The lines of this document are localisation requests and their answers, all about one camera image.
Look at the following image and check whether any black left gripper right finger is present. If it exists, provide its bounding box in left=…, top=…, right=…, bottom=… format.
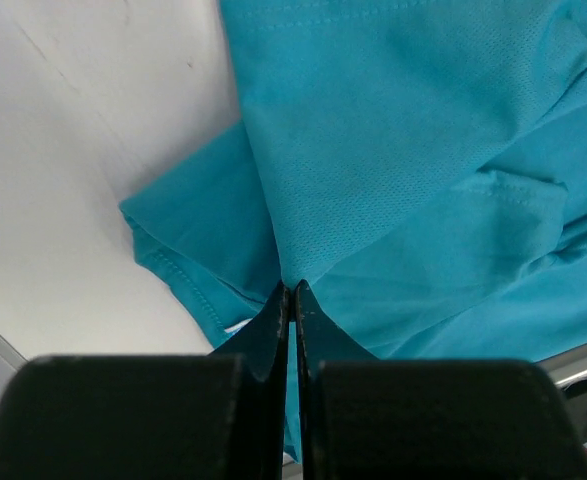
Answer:
left=294, top=282, right=587, bottom=479

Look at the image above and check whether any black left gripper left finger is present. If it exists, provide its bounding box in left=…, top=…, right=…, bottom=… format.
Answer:
left=0, top=285, right=289, bottom=479

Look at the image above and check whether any teal t shirt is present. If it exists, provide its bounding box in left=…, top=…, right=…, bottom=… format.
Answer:
left=118, top=0, right=587, bottom=464

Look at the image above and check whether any aluminium rail beam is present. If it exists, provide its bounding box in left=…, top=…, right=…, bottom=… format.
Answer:
left=538, top=343, right=587, bottom=387

